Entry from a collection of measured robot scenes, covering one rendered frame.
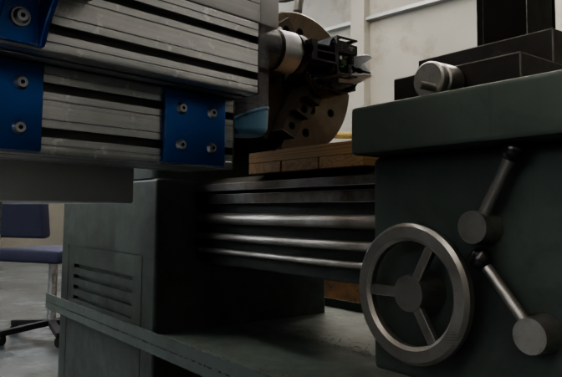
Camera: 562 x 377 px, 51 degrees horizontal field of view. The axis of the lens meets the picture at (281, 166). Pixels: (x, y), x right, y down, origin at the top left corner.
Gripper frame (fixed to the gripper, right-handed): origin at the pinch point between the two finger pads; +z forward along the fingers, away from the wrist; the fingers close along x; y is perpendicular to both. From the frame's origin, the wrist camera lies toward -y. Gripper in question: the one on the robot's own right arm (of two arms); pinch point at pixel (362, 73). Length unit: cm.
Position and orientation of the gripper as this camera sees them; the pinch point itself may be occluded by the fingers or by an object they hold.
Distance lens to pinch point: 121.9
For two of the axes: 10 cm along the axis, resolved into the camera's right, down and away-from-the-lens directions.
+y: 6.1, -0.6, -7.9
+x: 0.1, -10.0, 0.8
